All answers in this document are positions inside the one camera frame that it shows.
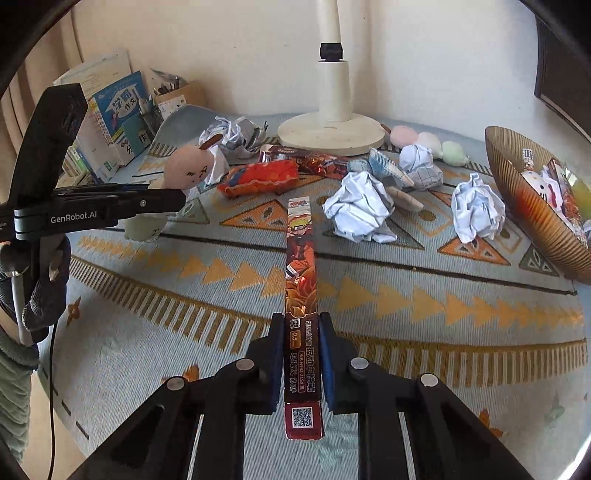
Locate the black mesh pen holder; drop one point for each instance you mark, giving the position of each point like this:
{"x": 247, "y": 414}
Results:
{"x": 150, "y": 117}

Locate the white paper ball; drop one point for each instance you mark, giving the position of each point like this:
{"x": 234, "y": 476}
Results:
{"x": 415, "y": 157}
{"x": 253, "y": 134}
{"x": 478, "y": 207}
{"x": 360, "y": 207}
{"x": 221, "y": 131}

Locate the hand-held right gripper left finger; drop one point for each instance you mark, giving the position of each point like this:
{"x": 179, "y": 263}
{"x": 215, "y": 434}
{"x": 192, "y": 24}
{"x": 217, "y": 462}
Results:
{"x": 277, "y": 360}

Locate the cardboard pen box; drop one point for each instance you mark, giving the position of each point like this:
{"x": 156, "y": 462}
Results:
{"x": 182, "y": 99}

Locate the blue patterned woven mat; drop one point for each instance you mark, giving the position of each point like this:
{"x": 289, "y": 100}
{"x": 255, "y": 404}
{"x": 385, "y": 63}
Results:
{"x": 415, "y": 332}

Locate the three-colour dango plush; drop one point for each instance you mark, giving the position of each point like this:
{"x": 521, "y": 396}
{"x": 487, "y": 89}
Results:
{"x": 429, "y": 141}

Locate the blue striped wrapper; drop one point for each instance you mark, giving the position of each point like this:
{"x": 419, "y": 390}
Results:
{"x": 383, "y": 166}

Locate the person's left hand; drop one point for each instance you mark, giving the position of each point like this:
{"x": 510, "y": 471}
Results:
{"x": 46, "y": 286}

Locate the white cat plush red bow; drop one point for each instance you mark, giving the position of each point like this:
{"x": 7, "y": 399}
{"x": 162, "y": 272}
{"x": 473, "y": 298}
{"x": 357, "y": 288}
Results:
{"x": 538, "y": 182}

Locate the orange snack packet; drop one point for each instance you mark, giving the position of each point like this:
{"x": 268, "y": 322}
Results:
{"x": 258, "y": 177}

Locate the orange printed pen box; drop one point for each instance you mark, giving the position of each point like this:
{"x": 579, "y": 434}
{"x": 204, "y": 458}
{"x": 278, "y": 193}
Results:
{"x": 301, "y": 258}

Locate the white desk lamp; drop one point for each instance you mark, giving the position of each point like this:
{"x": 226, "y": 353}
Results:
{"x": 332, "y": 92}

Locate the bundle of pens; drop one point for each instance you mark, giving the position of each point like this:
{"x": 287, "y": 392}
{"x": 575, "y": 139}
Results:
{"x": 168, "y": 85}

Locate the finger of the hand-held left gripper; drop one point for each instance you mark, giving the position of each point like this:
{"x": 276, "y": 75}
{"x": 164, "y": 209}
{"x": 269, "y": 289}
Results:
{"x": 152, "y": 203}
{"x": 101, "y": 188}

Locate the dark red printed box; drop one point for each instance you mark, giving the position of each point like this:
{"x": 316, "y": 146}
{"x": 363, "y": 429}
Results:
{"x": 281, "y": 152}

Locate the row of upright books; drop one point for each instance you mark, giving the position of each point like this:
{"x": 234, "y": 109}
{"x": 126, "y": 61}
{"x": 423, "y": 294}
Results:
{"x": 115, "y": 106}

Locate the pink plush toy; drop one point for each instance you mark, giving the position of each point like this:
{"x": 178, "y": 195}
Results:
{"x": 189, "y": 168}

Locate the dark monitor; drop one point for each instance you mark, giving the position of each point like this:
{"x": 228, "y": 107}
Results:
{"x": 563, "y": 83}

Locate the snack wrapper packet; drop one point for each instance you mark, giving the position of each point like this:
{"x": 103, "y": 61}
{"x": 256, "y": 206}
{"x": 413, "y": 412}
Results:
{"x": 561, "y": 184}

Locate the golden ribbed bowl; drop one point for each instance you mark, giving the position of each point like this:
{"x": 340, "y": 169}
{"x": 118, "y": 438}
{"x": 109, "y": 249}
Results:
{"x": 521, "y": 203}

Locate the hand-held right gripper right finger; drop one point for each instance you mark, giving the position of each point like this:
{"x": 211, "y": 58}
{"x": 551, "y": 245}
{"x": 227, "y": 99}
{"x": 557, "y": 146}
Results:
{"x": 327, "y": 364}

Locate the beige curtain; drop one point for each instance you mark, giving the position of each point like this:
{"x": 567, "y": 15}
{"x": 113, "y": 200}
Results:
{"x": 51, "y": 60}

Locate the teal book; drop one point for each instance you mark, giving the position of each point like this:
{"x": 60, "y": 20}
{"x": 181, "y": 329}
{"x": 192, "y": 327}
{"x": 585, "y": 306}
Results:
{"x": 136, "y": 131}

